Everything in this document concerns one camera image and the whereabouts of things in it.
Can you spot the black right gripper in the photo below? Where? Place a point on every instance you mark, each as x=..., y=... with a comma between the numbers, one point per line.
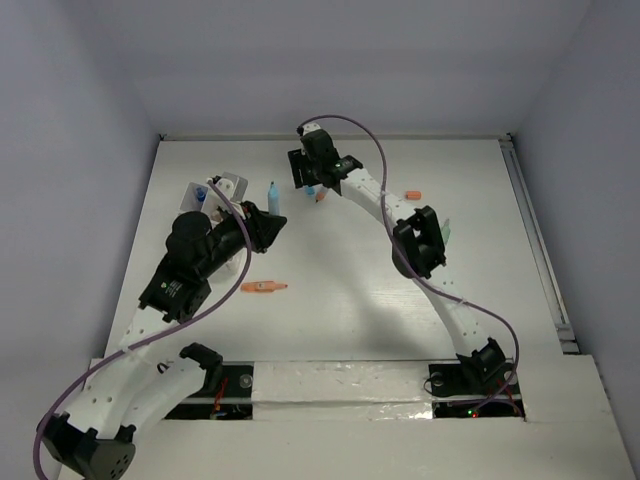
x=298, y=159

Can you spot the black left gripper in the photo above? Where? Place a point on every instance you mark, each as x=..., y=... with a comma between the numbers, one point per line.
x=262, y=227

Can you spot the blue highlighter pen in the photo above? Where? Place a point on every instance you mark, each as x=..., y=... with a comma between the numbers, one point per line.
x=273, y=199

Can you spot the blue cap spray bottle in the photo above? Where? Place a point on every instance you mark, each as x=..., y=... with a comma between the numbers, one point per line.
x=200, y=194

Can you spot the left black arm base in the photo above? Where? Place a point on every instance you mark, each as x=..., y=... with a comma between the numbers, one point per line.
x=227, y=389

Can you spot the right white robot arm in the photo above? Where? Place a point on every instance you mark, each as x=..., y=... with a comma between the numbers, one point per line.
x=418, y=248

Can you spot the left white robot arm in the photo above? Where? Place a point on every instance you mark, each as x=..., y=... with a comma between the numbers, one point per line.
x=94, y=426

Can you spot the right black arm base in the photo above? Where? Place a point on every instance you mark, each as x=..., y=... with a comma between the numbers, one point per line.
x=453, y=396

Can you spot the orange highlighter pen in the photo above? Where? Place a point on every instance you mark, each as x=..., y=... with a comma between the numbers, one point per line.
x=263, y=287

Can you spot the white compartment organizer box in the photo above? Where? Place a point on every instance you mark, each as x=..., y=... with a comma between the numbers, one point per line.
x=209, y=208

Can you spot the green highlighter pen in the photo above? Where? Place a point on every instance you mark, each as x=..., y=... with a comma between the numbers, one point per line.
x=445, y=231

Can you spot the silver taped front board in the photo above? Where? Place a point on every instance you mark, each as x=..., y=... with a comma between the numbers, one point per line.
x=340, y=391

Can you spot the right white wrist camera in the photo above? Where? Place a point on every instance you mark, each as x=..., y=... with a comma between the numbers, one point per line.
x=307, y=128

